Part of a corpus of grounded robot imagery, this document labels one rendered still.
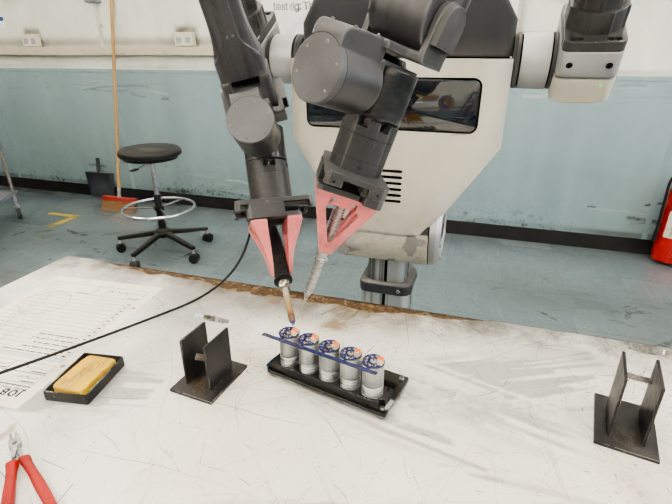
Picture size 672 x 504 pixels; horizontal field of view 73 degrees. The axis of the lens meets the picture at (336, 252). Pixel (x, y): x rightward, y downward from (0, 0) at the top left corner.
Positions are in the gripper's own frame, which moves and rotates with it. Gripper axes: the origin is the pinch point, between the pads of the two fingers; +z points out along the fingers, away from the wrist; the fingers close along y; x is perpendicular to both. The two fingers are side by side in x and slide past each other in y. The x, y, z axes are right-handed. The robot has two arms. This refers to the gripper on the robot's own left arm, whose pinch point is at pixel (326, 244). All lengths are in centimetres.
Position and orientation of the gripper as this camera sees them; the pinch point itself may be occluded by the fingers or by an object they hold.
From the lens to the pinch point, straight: 51.5
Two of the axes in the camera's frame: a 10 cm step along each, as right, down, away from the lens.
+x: 9.4, 2.9, 1.7
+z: -3.3, 8.8, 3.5
